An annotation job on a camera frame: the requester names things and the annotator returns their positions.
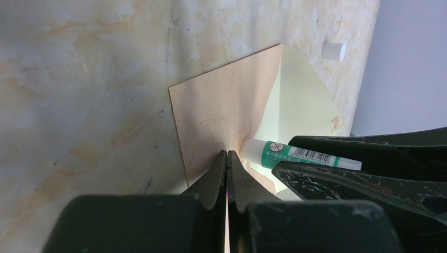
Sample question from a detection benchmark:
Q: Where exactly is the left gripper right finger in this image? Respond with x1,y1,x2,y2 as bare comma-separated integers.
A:
227,151,402,252

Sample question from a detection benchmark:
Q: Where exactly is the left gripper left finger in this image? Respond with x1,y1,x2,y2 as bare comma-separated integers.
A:
43,151,227,252

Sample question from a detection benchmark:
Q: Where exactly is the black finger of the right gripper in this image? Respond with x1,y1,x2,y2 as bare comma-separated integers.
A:
288,128,446,182
272,162,446,225

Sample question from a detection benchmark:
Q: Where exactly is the green white glue stick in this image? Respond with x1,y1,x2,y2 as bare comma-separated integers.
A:
240,139,362,171

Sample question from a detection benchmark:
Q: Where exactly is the peach envelope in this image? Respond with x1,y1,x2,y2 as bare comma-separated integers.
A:
169,45,281,184

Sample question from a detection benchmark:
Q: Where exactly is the cream paper letter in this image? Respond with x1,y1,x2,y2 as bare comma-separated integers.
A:
249,44,344,193

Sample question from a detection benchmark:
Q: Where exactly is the white glue stick cap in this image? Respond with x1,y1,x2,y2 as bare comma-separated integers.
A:
322,42,346,61

